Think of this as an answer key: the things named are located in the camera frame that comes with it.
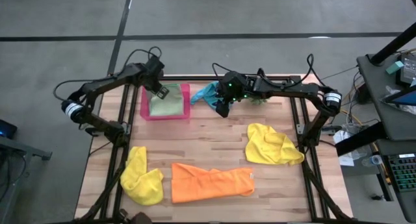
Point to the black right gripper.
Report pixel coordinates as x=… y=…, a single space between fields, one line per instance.
x=237 y=86

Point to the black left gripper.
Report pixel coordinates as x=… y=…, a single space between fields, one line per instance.
x=152 y=77

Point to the pale green microfiber towel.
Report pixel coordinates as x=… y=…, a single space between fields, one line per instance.
x=167 y=102

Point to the yellow microfiber towel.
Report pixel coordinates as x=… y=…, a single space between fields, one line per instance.
x=141 y=185
x=269 y=146

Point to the orange microfiber towel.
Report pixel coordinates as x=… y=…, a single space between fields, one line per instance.
x=208 y=183

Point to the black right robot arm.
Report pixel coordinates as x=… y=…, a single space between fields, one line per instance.
x=292 y=89

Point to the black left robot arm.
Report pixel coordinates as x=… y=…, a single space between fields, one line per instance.
x=107 y=81

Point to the blue microfiber towel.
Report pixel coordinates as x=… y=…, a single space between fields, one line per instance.
x=203 y=95

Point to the pink plastic bin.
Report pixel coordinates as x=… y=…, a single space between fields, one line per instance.
x=187 y=100

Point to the green artificial plant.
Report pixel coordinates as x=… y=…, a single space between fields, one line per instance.
x=258 y=101

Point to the black table clamp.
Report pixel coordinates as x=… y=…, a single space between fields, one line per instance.
x=261 y=71

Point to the black power strip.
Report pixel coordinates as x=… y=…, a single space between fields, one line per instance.
x=331 y=130

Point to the white paper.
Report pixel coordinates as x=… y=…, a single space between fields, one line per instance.
x=344 y=159

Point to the black support beam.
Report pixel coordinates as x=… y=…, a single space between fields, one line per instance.
x=360 y=139

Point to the grey metal desk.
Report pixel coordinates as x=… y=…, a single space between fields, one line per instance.
x=19 y=149

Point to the dark grey side desk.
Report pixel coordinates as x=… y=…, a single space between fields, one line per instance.
x=377 y=97

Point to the black device with blue light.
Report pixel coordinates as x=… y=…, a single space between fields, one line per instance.
x=7 y=130

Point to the clear plastic bottle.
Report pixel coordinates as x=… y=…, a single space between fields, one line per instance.
x=373 y=160

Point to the teal block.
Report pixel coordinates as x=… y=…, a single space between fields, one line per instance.
x=394 y=67

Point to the black pole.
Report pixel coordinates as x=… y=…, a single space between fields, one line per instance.
x=393 y=43

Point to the tablet with blue screen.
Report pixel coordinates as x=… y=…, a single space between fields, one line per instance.
x=403 y=97

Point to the small black floor object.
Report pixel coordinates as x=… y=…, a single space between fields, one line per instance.
x=377 y=196

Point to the black electronic device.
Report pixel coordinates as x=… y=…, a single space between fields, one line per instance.
x=409 y=69

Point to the backlit keyboard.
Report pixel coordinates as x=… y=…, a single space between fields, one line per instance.
x=403 y=172

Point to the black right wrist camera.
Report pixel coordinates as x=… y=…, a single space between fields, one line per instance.
x=223 y=109

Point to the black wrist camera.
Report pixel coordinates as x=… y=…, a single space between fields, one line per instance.
x=223 y=109
x=155 y=62

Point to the black aluminium table frame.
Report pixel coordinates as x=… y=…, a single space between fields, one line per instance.
x=195 y=78

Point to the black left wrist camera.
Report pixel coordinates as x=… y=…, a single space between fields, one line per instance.
x=155 y=62

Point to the grey metal mount plate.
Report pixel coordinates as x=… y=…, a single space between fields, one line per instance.
x=127 y=129
x=300 y=129

